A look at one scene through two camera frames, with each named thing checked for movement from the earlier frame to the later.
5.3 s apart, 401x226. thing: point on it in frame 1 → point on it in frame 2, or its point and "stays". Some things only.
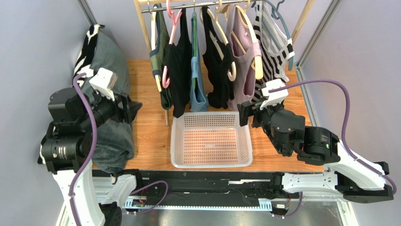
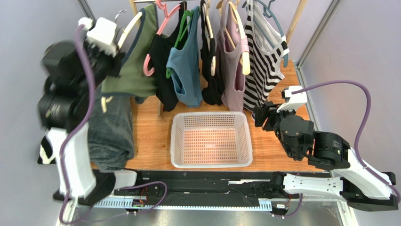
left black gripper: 122,113 → 115,62
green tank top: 157,55 → 133,81
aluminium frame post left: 87,12 stays
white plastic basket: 210,140 stays
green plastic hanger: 195,38 → 190,13
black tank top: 177,57 → 160,46
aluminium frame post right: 308,104 stays
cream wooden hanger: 153,14 → 104,100
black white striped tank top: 277,48 stays
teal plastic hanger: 275,15 → 266,5
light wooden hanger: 257,62 → 245,55
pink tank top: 244,50 → 231,46
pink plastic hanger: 175,18 → 146,71
